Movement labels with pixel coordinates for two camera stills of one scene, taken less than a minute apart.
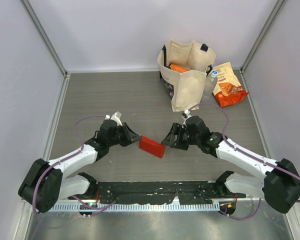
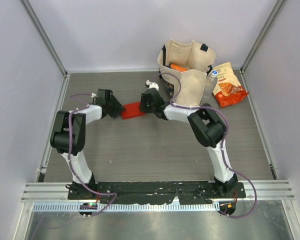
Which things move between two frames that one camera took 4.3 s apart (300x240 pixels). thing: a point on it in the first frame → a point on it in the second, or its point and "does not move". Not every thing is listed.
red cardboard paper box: (152, 146) → (133, 110)
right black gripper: (176, 129) → (142, 101)
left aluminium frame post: (44, 35) does not move
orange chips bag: (228, 90) does not move
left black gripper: (132, 137) → (119, 108)
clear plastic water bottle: (210, 83) does not move
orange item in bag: (178, 68) does not move
